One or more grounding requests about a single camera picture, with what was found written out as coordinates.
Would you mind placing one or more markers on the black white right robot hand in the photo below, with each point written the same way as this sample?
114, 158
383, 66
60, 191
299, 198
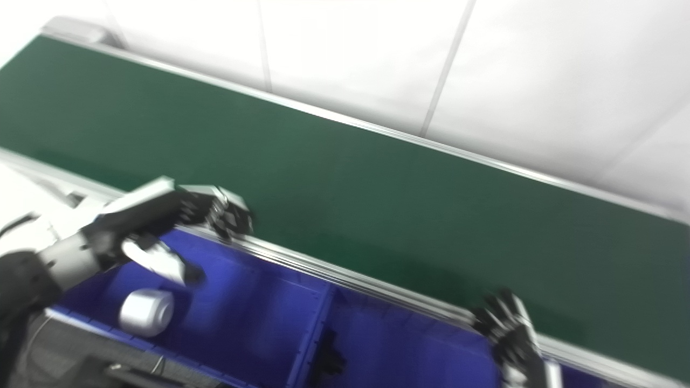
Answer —
512, 334

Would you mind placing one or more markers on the green conveyor belt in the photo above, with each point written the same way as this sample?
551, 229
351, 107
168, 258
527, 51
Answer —
323, 269
345, 188

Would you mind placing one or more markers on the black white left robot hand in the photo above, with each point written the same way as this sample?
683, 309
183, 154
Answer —
156, 215

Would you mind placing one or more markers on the blue plastic bin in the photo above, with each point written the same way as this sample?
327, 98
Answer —
248, 312
409, 350

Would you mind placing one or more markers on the black plastic part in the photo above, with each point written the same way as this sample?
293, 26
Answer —
330, 355

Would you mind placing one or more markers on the white cylindrical part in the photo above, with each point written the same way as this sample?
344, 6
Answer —
145, 312

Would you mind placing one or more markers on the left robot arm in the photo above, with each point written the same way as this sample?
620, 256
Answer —
48, 269

